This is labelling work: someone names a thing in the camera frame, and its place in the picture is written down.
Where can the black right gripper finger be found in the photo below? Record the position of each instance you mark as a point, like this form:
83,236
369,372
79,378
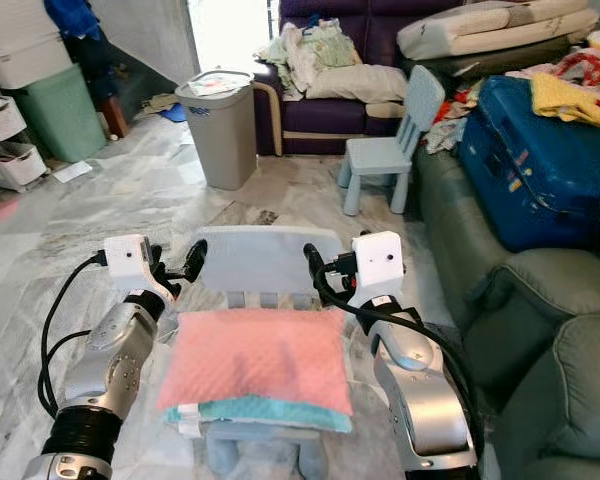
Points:
316,266

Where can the pink dotted pillow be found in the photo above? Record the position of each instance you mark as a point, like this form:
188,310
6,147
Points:
255,360

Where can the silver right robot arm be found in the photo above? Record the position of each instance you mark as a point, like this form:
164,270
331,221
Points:
425,400

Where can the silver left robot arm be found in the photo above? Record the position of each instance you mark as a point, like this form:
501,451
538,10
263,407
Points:
115,360

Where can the purple sofa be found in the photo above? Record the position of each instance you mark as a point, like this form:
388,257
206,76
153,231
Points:
325,115

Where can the beige pillow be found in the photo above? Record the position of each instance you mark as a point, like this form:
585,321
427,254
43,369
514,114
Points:
355,85

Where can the green leather sofa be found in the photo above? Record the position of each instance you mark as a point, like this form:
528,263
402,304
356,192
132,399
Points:
540,320

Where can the grey child chair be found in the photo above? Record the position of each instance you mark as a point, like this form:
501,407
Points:
270,258

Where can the grey lidded bin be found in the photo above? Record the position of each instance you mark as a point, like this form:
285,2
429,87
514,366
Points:
220,140

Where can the light blue child chair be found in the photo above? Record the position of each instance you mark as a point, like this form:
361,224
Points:
380,155

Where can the white paper sheet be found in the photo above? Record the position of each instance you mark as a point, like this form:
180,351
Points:
72,171

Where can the blue floor cloth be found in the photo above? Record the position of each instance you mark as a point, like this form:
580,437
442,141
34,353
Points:
170,111

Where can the teal dotted cushion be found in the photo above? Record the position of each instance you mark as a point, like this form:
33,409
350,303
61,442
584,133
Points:
260,416

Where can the white storage cart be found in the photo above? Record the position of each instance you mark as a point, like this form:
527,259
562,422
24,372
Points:
15,165

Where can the green laundry basket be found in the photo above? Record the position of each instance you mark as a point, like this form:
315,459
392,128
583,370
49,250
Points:
60,118

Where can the heap of mixed clothes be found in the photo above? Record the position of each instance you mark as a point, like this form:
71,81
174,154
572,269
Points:
448,125

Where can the pile of pale clothes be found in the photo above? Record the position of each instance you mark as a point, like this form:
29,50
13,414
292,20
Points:
315,48

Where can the blue hard suitcase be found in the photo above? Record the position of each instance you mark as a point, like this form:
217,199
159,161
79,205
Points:
530,170

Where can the white storage box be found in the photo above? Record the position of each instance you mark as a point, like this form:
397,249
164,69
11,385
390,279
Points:
25,65
15,20

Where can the yellow cloth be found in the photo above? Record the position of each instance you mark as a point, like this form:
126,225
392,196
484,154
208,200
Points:
565,100

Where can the red patterned clothes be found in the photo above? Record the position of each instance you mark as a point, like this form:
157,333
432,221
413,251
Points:
585,68

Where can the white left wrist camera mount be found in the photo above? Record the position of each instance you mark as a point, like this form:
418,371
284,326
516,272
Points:
130,262

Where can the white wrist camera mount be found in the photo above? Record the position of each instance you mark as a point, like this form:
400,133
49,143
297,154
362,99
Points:
130,262
380,265

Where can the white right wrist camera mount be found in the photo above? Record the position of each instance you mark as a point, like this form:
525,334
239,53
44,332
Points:
380,265

